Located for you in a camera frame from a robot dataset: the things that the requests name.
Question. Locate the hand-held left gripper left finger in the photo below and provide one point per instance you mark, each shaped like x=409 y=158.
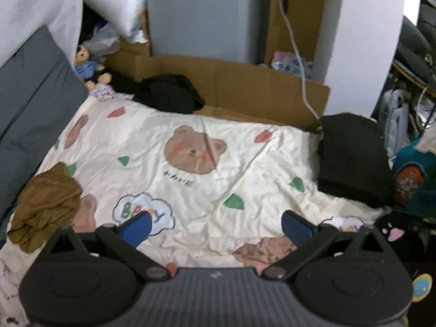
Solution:
x=136 y=228

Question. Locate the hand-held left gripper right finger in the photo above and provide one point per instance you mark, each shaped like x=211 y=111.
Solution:
x=296 y=228

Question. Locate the black shorts with bear-print trim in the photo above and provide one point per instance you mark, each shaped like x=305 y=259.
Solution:
x=351 y=143

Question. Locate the folded black garment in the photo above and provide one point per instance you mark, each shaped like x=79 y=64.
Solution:
x=354 y=194

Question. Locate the cream bear print blanket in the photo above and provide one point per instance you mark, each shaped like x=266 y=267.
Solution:
x=221 y=177

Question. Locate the brown garment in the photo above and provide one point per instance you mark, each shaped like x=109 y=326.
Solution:
x=44 y=204

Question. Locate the black paw print cushion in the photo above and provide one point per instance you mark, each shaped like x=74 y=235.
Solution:
x=415 y=238

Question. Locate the teal cushion with plaid bear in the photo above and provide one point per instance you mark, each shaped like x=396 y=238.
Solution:
x=412 y=180

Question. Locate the white marble print cloth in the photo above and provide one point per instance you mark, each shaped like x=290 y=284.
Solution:
x=13 y=289

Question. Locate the crumpled black garment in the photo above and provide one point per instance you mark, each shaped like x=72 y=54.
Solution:
x=167 y=93

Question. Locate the floral print cloth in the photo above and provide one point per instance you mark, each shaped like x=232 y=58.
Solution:
x=105 y=92

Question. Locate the grey backpack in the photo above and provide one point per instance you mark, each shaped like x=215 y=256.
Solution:
x=395 y=119

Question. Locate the flat cardboard sheet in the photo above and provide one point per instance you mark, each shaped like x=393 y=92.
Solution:
x=245 y=88

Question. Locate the grey pillow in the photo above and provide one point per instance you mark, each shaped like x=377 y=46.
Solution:
x=34 y=102

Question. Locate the pink tissue pack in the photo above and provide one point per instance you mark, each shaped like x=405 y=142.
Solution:
x=289 y=63

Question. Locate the teddy bear in blue shirt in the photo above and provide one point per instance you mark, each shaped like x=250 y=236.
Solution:
x=87 y=68

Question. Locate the clear plastic bag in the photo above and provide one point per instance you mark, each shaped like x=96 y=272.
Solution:
x=102 y=41

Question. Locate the tall cardboard box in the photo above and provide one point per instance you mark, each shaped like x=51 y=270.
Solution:
x=306 y=24

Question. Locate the black office chair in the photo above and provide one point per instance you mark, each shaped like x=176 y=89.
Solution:
x=412 y=41

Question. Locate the grey bubble-wrapped appliance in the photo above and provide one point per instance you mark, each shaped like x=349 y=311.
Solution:
x=204 y=17

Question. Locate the white pillow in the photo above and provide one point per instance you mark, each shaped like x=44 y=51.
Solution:
x=112 y=6

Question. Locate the white curtain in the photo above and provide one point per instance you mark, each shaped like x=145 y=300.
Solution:
x=34 y=13

